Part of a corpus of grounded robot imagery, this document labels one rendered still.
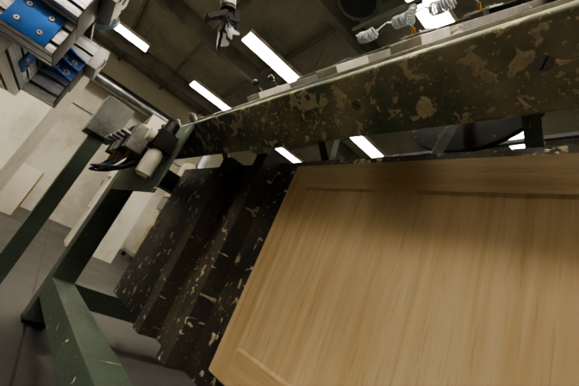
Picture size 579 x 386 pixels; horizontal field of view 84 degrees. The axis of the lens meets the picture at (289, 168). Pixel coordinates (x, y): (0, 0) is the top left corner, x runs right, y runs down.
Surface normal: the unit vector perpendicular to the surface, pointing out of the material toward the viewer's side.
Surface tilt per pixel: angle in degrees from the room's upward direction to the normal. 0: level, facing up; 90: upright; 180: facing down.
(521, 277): 90
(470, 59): 145
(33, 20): 90
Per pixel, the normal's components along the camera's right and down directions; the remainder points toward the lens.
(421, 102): -0.69, 0.39
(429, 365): -0.66, -0.52
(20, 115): 0.59, -0.07
